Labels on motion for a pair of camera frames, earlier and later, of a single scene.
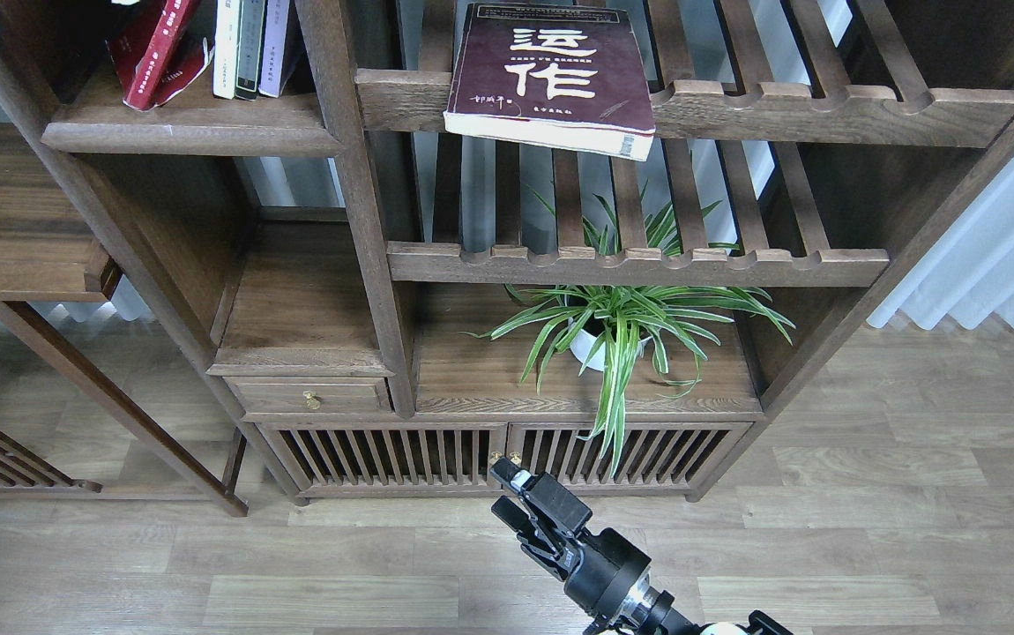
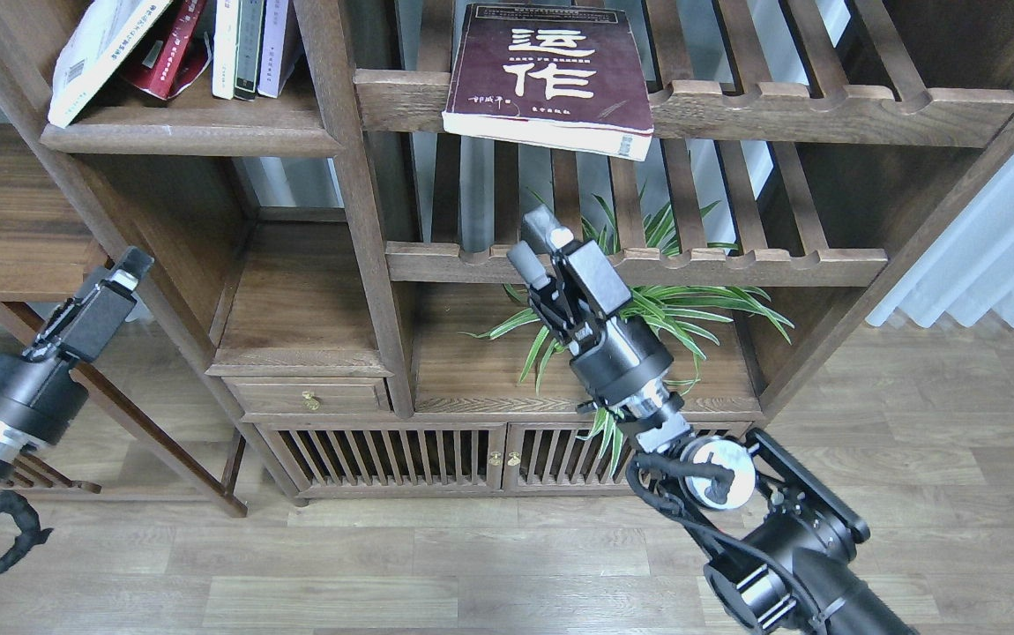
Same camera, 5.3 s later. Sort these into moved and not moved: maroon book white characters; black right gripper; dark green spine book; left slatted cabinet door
Moved: black right gripper
Not moved: left slatted cabinet door; dark green spine book; maroon book white characters
